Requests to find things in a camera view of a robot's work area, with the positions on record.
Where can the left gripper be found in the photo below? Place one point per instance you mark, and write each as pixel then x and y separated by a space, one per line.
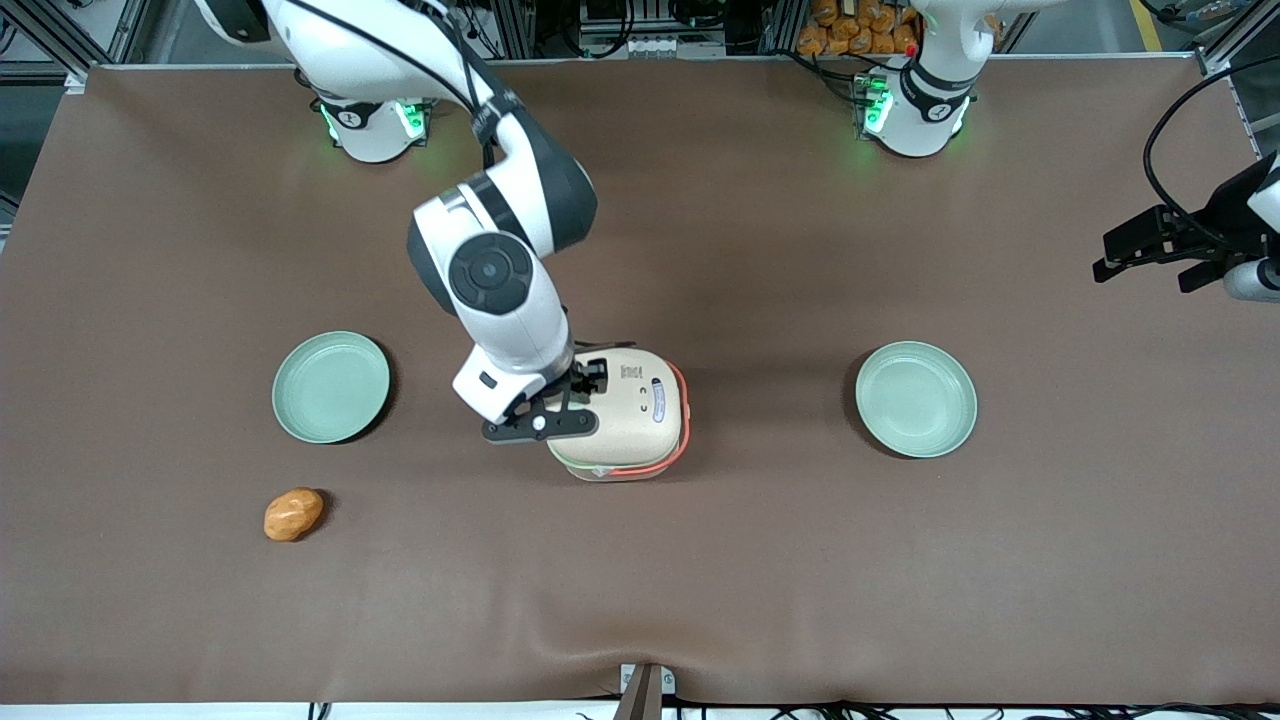
pixel 1222 213

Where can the pale green plate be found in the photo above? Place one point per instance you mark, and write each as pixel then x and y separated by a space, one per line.
pixel 916 400
pixel 331 387

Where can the white power strip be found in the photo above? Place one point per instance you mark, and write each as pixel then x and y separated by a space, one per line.
pixel 672 46

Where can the metal bracket at table edge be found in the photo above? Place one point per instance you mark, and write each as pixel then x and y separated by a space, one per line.
pixel 645 690

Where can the brown table mat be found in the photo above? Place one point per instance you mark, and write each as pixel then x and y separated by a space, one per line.
pixel 800 250

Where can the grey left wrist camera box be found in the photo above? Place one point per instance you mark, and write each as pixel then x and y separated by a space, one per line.
pixel 1255 282

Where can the orange-brown bread roll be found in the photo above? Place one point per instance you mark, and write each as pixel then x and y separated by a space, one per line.
pixel 292 514

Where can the bag of orange bread rolls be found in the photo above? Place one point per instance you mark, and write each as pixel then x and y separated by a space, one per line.
pixel 855 28

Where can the cream lidded container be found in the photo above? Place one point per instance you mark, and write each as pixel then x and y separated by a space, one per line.
pixel 635 425

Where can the aluminium frame post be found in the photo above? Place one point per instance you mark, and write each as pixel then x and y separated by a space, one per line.
pixel 1235 35
pixel 60 35

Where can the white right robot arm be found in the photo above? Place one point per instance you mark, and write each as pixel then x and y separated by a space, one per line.
pixel 500 260

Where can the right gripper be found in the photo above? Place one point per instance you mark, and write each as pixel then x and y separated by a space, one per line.
pixel 583 377

